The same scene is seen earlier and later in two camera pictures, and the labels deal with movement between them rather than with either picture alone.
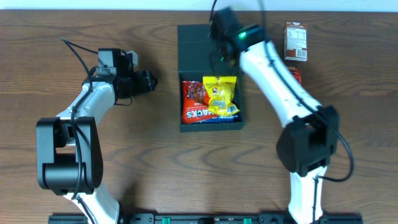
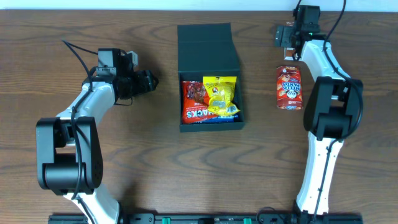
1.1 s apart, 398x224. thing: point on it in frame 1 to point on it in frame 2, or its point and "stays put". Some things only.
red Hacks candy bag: x=195 y=102 stays put
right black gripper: x=217 y=45 to x=283 y=38
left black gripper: x=143 y=82 stays put
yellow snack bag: x=221 y=91 stays put
